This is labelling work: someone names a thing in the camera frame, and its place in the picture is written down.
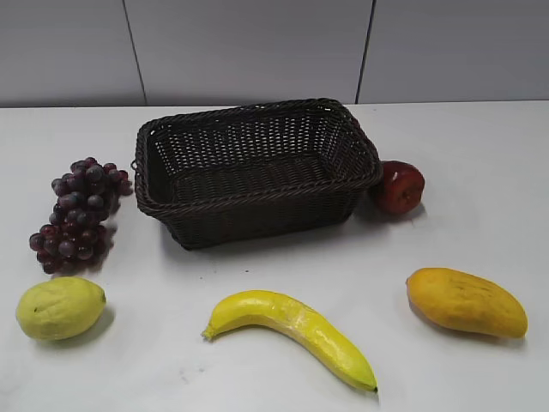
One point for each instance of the yellow banana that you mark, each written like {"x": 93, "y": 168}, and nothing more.
{"x": 294, "y": 319}

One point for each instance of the black woven basket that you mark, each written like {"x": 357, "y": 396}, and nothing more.
{"x": 253, "y": 171}

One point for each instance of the red apple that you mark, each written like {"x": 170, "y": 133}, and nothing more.
{"x": 400, "y": 189}

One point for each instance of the purple grape bunch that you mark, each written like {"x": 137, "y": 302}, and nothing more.
{"x": 77, "y": 235}

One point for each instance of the orange mango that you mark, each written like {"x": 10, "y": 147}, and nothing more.
{"x": 457, "y": 300}

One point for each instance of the yellow-green lemon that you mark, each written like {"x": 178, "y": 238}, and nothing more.
{"x": 61, "y": 308}

